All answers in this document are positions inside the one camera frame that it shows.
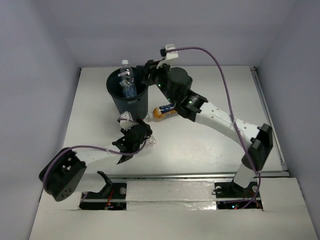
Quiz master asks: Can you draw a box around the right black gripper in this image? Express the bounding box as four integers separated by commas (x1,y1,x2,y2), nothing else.
137,58,177,104

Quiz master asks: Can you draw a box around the clear unlabelled plastic bottle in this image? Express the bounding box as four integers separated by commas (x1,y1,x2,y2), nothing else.
118,59,136,89

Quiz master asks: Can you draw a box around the dark blue label bottle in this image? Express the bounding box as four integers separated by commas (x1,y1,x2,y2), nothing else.
122,85,138,98

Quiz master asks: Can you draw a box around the red label clear bottle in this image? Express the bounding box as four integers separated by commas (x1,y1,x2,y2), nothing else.
140,119,156,148

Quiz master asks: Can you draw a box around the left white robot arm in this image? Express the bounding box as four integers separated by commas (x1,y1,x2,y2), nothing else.
38,119,153,202

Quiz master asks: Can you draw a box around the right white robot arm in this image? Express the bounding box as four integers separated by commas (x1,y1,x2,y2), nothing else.
136,60,273,196

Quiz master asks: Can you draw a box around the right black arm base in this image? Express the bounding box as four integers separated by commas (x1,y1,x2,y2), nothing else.
213,181,258,200

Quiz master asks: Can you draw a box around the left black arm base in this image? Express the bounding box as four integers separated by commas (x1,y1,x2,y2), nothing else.
80,170,113,203

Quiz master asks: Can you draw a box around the dark grey plastic bin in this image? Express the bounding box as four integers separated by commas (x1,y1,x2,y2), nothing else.
106,67,149,120

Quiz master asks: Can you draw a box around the white foam block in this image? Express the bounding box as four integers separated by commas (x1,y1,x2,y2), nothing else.
125,180,217,212

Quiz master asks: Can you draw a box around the orange drink bottle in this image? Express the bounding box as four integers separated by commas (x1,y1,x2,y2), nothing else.
147,103,177,120

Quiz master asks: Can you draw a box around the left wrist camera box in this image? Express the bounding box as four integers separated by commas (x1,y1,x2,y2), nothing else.
117,111,137,130

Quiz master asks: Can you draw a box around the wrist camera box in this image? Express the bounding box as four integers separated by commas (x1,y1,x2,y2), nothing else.
157,44,179,68
117,111,137,130

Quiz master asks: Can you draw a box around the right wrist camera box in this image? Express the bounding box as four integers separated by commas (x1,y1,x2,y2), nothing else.
157,44,179,68

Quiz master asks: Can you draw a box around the aluminium rail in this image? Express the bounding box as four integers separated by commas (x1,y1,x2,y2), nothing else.
107,171,291,179

